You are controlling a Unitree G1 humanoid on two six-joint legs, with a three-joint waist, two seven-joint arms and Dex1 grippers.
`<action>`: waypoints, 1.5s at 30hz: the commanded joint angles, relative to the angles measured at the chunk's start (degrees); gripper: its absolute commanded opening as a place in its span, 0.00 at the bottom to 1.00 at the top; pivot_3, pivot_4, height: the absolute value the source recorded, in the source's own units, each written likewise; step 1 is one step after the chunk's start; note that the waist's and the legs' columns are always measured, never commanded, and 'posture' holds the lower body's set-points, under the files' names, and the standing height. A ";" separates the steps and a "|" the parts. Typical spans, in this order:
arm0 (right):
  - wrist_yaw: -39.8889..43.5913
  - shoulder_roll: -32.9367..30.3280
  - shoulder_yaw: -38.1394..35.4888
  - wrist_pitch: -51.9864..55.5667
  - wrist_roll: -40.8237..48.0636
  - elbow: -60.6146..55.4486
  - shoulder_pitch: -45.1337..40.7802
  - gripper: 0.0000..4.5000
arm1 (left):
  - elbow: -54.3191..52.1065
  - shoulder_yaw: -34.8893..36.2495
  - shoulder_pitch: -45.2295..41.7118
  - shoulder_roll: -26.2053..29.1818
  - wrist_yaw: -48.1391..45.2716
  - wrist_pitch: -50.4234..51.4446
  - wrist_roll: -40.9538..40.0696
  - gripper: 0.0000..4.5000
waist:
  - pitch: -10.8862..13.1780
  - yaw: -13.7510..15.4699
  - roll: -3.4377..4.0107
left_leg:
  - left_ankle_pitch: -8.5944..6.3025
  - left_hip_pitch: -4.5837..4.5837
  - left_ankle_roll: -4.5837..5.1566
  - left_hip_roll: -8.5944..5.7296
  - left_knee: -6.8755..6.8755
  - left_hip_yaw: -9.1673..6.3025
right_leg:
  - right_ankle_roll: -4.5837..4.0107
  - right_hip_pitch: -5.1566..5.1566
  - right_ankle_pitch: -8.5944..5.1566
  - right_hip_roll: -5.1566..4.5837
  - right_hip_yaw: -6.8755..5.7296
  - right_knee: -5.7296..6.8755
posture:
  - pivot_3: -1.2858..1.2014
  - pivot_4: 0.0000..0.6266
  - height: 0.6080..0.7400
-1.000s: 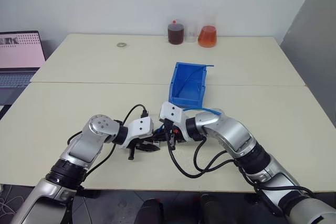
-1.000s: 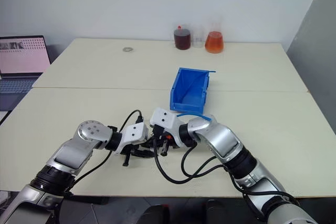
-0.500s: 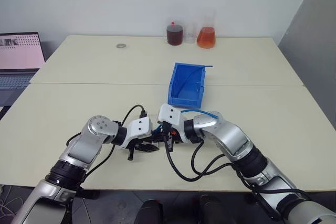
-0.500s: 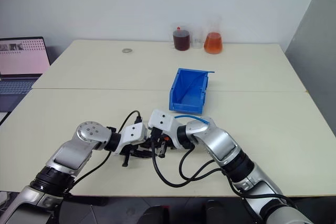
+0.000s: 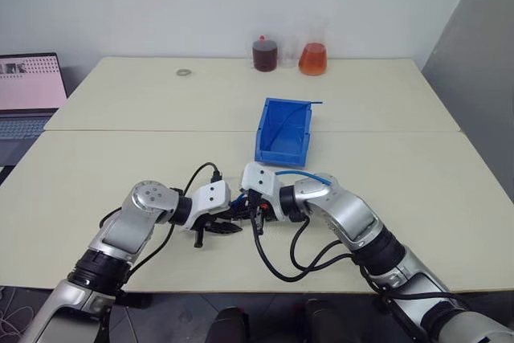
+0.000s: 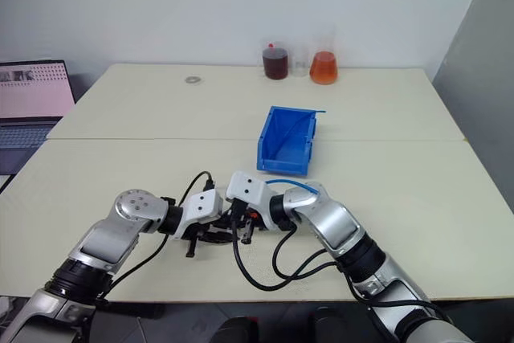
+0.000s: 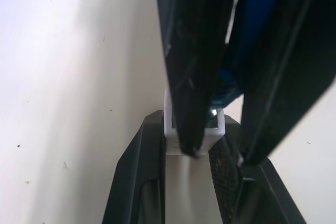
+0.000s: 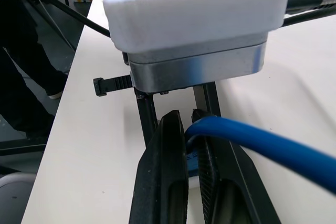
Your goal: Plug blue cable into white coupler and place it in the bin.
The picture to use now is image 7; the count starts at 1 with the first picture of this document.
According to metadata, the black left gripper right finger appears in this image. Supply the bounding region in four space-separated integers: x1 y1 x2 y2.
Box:
208 114 307 224

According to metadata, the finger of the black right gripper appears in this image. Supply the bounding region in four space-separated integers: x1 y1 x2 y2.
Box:
153 0 244 158
240 0 336 167

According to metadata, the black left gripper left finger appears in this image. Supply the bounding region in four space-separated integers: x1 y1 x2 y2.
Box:
101 110 167 224

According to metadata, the white plastic block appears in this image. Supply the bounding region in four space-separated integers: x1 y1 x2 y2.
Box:
163 89 226 156

